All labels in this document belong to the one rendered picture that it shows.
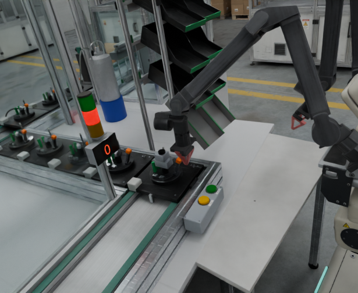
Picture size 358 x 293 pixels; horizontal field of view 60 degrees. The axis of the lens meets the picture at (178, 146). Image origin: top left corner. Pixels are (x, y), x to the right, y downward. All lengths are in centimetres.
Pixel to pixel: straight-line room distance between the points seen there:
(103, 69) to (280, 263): 167
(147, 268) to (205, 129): 73
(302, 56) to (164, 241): 72
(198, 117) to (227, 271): 73
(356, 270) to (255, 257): 87
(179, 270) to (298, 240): 136
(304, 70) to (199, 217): 59
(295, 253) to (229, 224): 110
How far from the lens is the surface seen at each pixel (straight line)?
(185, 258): 115
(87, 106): 107
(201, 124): 148
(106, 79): 208
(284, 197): 135
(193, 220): 112
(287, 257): 226
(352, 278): 188
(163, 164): 127
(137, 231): 120
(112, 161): 148
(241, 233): 120
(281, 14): 102
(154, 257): 104
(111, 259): 114
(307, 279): 217
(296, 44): 102
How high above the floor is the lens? 175
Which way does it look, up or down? 31 degrees down
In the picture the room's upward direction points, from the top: 10 degrees counter-clockwise
